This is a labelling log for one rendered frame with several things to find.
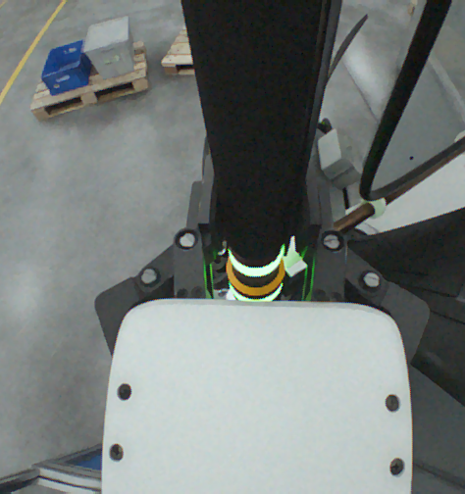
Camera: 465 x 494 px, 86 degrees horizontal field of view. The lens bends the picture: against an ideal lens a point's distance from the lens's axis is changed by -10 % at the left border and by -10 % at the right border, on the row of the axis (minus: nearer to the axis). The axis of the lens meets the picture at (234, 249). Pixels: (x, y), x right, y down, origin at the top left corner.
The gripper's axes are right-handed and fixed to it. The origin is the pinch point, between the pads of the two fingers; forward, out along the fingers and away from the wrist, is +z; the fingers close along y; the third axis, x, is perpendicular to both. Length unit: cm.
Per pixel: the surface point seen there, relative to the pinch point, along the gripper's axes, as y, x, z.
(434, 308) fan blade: 11.9, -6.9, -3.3
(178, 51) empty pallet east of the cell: -82, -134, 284
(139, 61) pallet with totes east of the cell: -120, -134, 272
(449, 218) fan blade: 18.6, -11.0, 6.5
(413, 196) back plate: 27.7, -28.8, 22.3
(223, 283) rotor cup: -4.5, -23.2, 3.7
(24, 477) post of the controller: -52, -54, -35
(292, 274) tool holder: 2.9, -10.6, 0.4
